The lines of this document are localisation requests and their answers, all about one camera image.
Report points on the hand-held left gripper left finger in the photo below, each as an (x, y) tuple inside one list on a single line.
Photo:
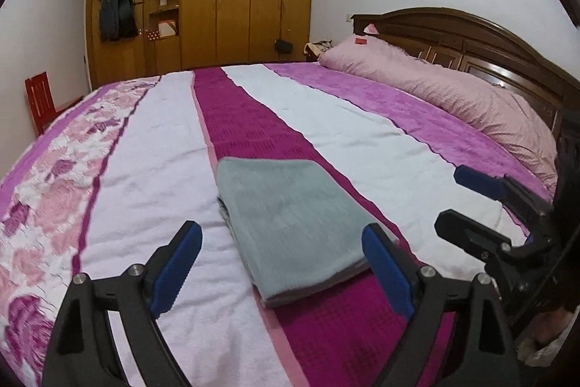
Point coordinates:
[(174, 269)]

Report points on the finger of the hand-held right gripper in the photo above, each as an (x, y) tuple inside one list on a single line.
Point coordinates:
[(478, 182), (471, 233)]

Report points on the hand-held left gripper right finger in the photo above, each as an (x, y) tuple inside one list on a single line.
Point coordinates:
[(385, 269)]

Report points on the grey towel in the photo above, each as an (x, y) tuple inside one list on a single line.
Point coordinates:
[(290, 214)]

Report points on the pink purple white blanket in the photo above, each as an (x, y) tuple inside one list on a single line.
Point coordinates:
[(149, 169)]

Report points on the pink pillow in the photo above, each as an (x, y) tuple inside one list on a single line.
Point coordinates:
[(430, 83)]

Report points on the dark wooden headboard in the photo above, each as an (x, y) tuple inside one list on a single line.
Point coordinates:
[(475, 33)]

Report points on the red tag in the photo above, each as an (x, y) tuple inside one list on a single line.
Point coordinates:
[(360, 41)]

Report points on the small pink object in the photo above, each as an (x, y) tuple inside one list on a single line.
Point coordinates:
[(370, 29)]

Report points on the bedside clutter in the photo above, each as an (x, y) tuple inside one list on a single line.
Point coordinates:
[(317, 48)]

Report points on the red wooden chair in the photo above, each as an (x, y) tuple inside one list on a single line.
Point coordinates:
[(43, 99)]

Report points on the red dotted box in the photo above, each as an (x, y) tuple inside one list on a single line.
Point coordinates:
[(152, 34)]

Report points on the small black bag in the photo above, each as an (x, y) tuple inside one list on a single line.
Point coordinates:
[(284, 46)]

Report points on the dark hanging jacket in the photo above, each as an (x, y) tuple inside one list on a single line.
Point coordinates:
[(117, 13)]

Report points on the wooden wardrobe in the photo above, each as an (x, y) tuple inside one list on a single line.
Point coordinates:
[(235, 6)]

